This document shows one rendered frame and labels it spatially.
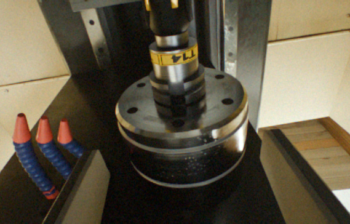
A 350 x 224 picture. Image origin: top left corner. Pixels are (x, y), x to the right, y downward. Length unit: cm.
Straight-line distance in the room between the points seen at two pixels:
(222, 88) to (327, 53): 122
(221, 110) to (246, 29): 57
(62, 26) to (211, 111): 61
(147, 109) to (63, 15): 56
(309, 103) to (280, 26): 56
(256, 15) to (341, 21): 72
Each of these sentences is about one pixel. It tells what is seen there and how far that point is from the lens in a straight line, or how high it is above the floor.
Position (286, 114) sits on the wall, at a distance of 154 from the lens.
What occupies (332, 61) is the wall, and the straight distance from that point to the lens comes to 150.
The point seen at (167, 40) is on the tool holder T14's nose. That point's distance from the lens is 22.
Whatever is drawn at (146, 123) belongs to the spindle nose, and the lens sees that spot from 21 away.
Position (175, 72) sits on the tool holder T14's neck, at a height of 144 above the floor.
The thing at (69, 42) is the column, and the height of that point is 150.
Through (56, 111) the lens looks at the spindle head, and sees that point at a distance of 58.
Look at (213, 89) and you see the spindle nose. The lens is 26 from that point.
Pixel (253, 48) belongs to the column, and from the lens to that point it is 80.
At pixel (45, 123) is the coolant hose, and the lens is 25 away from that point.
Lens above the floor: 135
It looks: 34 degrees up
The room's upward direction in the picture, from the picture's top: 171 degrees clockwise
